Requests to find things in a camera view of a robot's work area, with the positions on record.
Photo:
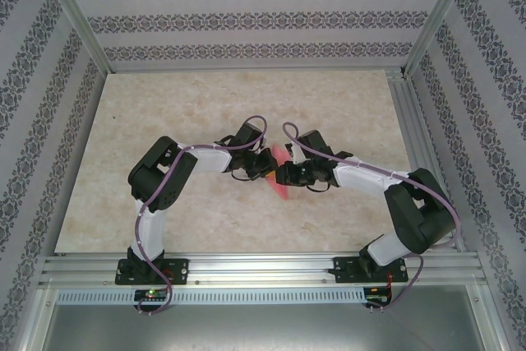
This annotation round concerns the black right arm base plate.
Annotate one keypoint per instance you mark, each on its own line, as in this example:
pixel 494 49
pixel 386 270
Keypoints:
pixel 349 269

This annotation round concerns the aluminium frame post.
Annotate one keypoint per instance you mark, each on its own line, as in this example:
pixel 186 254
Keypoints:
pixel 78 18
pixel 441 18

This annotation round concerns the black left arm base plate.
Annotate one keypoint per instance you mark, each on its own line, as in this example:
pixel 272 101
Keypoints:
pixel 176 271

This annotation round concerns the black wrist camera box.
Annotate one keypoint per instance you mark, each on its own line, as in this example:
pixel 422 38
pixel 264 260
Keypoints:
pixel 248 135
pixel 314 143

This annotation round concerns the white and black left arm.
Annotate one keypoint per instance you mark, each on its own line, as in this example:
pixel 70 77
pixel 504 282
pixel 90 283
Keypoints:
pixel 209 162

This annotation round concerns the aluminium mounting rail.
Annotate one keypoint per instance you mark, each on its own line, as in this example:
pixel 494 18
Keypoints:
pixel 263 266

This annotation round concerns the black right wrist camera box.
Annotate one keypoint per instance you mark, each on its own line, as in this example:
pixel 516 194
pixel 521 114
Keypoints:
pixel 314 143

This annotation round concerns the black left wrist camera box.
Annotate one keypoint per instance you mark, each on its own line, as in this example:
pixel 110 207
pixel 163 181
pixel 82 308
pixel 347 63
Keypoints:
pixel 248 135

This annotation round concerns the aluminium side rails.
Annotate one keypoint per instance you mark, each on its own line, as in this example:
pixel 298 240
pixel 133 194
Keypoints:
pixel 411 121

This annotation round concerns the grey metal sheet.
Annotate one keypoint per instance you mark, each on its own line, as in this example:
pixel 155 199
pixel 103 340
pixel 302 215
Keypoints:
pixel 263 326

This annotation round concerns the pink red cloth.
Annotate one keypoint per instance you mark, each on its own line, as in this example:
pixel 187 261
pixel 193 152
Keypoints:
pixel 283 192

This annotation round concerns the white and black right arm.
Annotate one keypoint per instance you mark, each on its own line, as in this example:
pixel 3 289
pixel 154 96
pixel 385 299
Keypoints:
pixel 361 174

